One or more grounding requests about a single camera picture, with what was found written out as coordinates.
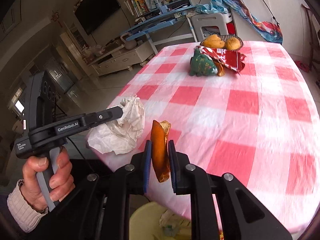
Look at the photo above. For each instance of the red white checkered tablecloth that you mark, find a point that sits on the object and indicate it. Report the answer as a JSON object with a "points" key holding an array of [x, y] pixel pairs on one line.
{"points": [[261, 125]]}

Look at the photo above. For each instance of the white paper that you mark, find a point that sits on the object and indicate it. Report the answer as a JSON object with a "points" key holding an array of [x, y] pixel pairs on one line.
{"points": [[120, 136]]}

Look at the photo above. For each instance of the blue plastic bag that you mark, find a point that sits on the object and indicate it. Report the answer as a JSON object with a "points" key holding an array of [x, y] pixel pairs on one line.
{"points": [[214, 6]]}

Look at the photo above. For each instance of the wicker fruit basket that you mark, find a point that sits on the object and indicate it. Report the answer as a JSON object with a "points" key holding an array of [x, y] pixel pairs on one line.
{"points": [[225, 37]]}

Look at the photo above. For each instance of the cream tv cabinet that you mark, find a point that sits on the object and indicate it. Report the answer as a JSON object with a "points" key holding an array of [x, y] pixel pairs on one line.
{"points": [[121, 59]]}

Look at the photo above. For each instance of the colourful kite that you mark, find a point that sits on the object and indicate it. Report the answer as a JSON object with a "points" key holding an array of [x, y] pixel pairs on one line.
{"points": [[269, 31]]}

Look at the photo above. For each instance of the row of books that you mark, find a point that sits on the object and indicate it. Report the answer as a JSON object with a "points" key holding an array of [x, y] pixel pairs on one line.
{"points": [[137, 8]]}

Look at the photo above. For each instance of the yellow mango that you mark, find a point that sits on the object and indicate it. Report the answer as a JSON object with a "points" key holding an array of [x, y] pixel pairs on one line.
{"points": [[213, 41], [232, 44]]}

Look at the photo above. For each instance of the orange peel piece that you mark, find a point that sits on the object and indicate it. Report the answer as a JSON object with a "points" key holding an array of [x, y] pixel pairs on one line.
{"points": [[159, 149]]}

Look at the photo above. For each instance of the pink kettlebell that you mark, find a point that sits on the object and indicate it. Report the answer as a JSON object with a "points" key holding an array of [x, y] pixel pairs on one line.
{"points": [[129, 45]]}

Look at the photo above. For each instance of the white plastic stool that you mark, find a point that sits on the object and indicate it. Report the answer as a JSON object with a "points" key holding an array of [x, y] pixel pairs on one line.
{"points": [[208, 24]]}

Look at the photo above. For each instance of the black wall television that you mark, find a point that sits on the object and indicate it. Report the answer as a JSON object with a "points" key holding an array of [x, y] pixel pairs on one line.
{"points": [[92, 13]]}

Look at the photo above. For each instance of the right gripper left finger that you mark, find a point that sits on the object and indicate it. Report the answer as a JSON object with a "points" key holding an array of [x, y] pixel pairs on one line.
{"points": [[146, 164]]}

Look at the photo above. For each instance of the dark wooden chair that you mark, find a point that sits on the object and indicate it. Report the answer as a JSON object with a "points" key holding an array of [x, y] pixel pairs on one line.
{"points": [[313, 46]]}

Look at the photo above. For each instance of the yellow trash bin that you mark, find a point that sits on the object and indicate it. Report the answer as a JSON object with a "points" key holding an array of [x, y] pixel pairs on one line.
{"points": [[153, 221]]}

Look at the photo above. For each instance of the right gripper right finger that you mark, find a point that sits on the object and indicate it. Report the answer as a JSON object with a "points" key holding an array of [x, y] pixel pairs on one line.
{"points": [[174, 166]]}

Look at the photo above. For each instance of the red snack wrapper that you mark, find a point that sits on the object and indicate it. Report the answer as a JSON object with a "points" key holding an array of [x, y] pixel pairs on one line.
{"points": [[232, 60]]}

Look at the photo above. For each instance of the white knit sleeve forearm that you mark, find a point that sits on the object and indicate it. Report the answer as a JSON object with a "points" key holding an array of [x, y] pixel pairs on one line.
{"points": [[22, 212]]}

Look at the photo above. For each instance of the blue study desk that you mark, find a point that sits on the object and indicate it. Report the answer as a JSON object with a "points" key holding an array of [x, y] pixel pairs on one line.
{"points": [[176, 12]]}

